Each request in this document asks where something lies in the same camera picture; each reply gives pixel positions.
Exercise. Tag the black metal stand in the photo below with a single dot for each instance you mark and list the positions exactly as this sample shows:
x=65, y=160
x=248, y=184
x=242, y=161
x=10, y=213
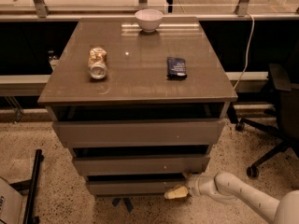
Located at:
x=30, y=185

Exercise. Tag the grey drawer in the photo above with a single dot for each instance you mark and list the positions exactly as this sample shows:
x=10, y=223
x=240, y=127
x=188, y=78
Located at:
x=140, y=134
x=141, y=165
x=135, y=187

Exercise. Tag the blue tape cross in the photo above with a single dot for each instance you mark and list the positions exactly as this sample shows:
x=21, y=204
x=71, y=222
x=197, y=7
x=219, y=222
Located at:
x=126, y=201

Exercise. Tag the white ceramic bowl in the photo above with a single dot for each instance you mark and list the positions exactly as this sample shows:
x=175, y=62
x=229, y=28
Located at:
x=149, y=19

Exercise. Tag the grey bottom drawer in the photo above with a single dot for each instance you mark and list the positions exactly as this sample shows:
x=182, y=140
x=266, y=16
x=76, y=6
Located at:
x=135, y=187

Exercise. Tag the grey drawer cabinet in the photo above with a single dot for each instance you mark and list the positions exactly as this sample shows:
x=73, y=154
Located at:
x=136, y=88

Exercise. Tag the grey top drawer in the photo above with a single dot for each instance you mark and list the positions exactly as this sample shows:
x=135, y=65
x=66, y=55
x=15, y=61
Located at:
x=140, y=134

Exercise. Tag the white board with label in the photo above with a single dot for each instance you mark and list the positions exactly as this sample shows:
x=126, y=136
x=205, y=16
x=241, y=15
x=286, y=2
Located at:
x=10, y=203

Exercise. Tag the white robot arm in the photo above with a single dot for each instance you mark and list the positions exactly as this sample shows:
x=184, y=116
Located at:
x=226, y=188

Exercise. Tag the grey middle drawer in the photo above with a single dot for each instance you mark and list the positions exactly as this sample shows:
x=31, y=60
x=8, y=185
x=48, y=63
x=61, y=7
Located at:
x=141, y=165

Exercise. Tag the dark blue snack packet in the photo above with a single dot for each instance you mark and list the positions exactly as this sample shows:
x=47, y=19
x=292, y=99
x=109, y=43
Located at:
x=176, y=68

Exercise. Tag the black office chair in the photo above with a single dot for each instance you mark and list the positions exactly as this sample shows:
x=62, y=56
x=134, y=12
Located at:
x=287, y=114

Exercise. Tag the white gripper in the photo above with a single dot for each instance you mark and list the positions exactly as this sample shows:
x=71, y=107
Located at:
x=194, y=184

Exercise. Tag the glass jar with white lid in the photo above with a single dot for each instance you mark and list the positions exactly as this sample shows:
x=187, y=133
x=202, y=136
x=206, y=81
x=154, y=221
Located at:
x=97, y=63

